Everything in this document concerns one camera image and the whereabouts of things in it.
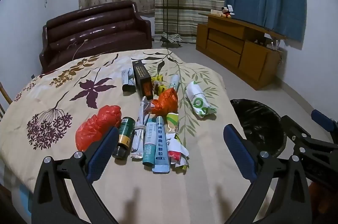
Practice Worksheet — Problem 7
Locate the white router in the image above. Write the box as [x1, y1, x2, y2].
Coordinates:
[265, 33, 281, 50]

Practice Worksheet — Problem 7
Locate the teal toothpaste tube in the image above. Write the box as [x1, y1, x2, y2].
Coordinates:
[143, 117, 158, 167]

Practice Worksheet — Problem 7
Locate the white cable on sofa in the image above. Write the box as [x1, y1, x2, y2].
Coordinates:
[66, 38, 90, 61]

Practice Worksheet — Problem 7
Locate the orange plastic bag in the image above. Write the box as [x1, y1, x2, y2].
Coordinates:
[151, 88, 178, 116]

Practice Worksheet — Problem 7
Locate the green yellow bottle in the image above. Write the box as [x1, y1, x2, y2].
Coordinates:
[112, 117, 135, 160]

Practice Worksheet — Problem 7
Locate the floral beige tablecloth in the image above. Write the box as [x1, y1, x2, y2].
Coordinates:
[1, 49, 250, 223]

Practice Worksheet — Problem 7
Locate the green white wrapper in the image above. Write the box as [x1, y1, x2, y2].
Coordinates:
[166, 112, 189, 171]

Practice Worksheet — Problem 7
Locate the white green tube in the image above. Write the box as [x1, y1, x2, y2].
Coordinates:
[168, 74, 180, 92]

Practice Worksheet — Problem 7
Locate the wooden TV cabinet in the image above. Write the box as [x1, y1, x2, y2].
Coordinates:
[196, 14, 282, 90]

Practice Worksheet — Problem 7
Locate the black metal plant stand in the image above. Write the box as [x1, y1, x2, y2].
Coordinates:
[160, 0, 182, 48]

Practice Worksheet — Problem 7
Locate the red plastic bag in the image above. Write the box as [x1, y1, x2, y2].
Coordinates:
[75, 105, 122, 152]

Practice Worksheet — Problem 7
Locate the white green plastic bag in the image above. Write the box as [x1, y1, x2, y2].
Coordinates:
[186, 81, 217, 119]

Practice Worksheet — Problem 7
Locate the tissue box on cabinet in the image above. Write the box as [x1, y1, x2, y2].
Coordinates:
[210, 9, 223, 16]

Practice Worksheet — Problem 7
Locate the black lined trash bin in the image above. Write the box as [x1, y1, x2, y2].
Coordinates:
[230, 99, 286, 158]

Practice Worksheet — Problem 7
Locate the black cigarette box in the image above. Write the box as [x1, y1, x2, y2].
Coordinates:
[132, 60, 153, 101]

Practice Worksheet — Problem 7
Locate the yellow snack wrapper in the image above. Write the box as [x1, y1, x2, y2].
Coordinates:
[151, 74, 167, 96]

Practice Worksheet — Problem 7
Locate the wooden chair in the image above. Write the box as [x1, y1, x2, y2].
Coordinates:
[0, 82, 12, 120]

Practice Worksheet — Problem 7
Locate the blue toothpaste tube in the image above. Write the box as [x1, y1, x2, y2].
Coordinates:
[152, 116, 170, 174]

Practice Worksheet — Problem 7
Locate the Mickey Mouse plush toy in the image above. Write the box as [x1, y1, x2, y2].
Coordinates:
[222, 6, 234, 18]

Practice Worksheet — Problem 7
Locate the silver foil packet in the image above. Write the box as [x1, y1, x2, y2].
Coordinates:
[121, 68, 136, 92]

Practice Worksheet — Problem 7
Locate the dark brown leather sofa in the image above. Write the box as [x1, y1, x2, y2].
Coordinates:
[40, 1, 152, 73]

